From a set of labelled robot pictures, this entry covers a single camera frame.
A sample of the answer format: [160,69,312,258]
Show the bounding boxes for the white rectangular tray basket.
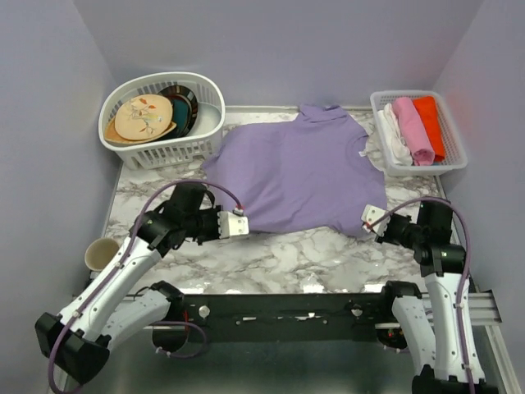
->
[370,90,468,176]

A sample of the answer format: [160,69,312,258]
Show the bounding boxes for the white oval dish basket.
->
[98,71,226,169]

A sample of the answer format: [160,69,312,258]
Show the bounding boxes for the purple t shirt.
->
[203,105,387,237]

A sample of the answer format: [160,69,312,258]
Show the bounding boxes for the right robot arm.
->
[361,197,499,393]

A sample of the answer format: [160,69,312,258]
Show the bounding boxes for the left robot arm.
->
[34,180,223,393]

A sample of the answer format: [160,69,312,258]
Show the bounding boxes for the pink rolled t shirt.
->
[392,96,435,166]

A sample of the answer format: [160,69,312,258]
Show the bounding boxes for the white rolled t shirt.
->
[377,103,413,166]

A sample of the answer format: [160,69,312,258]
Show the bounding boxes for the beige cup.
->
[84,238,120,272]

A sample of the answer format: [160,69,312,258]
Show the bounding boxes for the dark teal plate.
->
[167,98,191,139]

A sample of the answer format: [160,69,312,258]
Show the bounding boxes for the beige floral plate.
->
[114,94,173,141]

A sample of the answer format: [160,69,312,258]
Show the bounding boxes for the orange leaf shaped plate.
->
[103,119,176,146]

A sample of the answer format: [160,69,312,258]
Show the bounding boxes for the orange rolled t shirt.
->
[413,96,445,163]

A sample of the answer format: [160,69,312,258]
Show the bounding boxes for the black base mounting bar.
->
[165,293,406,348]

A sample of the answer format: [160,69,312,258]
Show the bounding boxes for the black rimmed plate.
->
[160,85,199,131]

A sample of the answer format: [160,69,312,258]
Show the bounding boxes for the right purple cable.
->
[363,197,479,394]

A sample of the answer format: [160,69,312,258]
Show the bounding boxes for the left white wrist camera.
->
[217,211,249,239]

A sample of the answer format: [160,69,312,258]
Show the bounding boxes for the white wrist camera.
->
[361,204,390,236]
[217,211,249,239]

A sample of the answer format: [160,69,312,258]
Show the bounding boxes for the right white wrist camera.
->
[361,204,390,236]

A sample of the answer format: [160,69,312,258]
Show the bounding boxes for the aluminium rail frame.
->
[468,290,502,327]

